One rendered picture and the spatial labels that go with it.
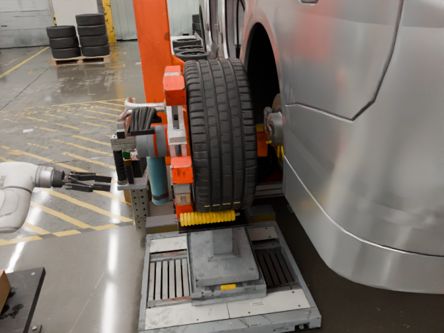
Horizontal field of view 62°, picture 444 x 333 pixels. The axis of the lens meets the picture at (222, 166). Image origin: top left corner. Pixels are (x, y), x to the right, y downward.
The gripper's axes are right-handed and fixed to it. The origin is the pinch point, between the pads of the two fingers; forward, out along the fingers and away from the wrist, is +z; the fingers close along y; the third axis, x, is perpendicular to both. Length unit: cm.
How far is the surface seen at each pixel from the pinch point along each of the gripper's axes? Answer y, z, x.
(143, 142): -1.1, 13.7, -21.5
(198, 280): -17, 47, 37
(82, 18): 820, -103, -6
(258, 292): -21, 76, 39
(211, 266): -9, 54, 35
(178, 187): -23.1, 27.6, -13.2
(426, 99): -96, 52, -71
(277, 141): -4, 71, -32
